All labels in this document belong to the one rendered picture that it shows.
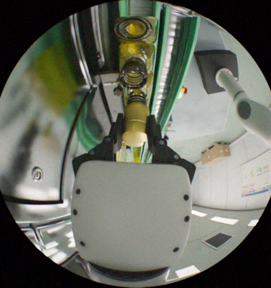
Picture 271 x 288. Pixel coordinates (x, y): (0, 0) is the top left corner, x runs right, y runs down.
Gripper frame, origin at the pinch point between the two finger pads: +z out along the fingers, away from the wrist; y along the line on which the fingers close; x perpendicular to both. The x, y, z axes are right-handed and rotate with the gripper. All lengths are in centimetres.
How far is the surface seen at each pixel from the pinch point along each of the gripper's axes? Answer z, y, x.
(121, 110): 35.4, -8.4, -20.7
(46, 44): 2.7, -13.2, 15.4
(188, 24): 20.4, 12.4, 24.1
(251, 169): 25, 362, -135
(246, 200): -73, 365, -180
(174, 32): 24.8, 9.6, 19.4
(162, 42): 17.6, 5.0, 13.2
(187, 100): 48, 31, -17
